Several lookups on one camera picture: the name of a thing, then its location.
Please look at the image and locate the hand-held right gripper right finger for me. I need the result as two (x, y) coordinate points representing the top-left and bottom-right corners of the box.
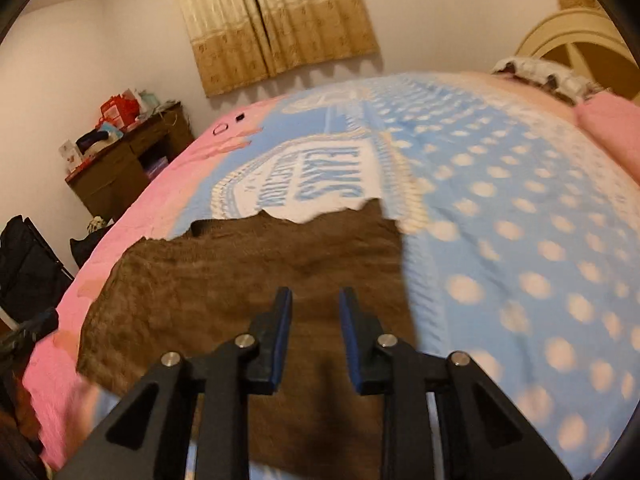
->
(339, 287), (573, 480)

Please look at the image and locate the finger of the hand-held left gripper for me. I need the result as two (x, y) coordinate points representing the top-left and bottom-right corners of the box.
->
(0, 307), (60, 357)

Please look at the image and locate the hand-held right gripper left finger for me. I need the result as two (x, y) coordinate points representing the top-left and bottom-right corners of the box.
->
(55, 286), (293, 480)

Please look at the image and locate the brown knit sweater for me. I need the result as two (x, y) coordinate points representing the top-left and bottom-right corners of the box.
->
(76, 199), (418, 480)

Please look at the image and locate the black folding luggage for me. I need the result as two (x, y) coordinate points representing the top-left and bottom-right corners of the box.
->
(0, 215), (77, 323)

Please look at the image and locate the black bag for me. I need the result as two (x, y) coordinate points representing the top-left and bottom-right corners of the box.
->
(70, 225), (117, 267)

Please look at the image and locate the pink and blue printed blanket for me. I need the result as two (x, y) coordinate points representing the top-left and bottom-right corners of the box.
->
(22, 72), (640, 480)

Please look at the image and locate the dark wooden desk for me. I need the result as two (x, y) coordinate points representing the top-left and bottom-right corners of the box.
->
(65, 102), (196, 222)

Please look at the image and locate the red box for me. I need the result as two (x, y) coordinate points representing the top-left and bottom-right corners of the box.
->
(99, 93), (141, 127)

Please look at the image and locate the patterned white pillow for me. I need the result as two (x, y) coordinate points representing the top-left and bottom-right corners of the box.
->
(490, 55), (610, 107)

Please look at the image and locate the pink pillow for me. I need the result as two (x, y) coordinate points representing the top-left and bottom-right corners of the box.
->
(574, 92), (640, 183)

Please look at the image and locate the cream wooden headboard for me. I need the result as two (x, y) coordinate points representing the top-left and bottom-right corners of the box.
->
(515, 9), (640, 97)

